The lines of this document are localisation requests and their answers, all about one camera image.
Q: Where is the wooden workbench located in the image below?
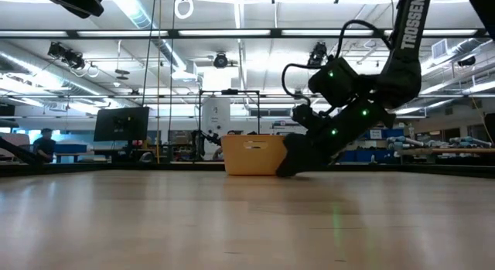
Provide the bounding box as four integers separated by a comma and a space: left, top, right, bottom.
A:
397, 146, 495, 165

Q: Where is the black overhead light bar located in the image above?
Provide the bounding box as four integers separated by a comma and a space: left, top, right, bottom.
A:
0, 28, 495, 39

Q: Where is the black ceiling track light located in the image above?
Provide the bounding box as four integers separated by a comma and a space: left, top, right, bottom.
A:
307, 40, 329, 67
46, 41, 87, 70

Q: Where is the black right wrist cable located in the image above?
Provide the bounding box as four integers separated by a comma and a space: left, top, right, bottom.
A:
281, 19, 392, 105

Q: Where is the white round column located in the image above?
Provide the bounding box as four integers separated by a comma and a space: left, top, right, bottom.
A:
200, 96, 232, 138

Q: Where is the black ceiling speaker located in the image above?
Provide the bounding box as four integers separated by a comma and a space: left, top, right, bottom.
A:
456, 55, 477, 68

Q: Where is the yellow hanging cable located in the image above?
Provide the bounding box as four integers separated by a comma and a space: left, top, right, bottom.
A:
155, 0, 162, 165

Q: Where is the person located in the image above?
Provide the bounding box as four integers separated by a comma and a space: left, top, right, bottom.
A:
32, 127, 57, 164
213, 129, 237, 161

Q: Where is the white ceiling vent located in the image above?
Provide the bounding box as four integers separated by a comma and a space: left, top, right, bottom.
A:
431, 38, 450, 60

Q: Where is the black overhead camera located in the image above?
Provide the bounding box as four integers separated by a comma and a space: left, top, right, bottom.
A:
213, 52, 230, 69

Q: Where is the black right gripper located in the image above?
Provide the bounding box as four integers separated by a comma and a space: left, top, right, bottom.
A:
275, 132, 341, 179

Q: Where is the black monitor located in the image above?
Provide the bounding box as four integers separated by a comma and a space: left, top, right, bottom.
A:
93, 106, 151, 143

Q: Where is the white hanging ring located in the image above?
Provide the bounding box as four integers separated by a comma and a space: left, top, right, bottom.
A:
173, 0, 195, 21

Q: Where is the yellow plastic bin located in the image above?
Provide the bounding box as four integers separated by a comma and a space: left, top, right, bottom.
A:
220, 134, 288, 177

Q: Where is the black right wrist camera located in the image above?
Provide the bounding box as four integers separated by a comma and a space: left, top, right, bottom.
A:
290, 103, 324, 134

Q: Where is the shelf with blue bins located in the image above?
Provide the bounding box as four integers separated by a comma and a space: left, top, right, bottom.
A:
340, 127, 406, 163

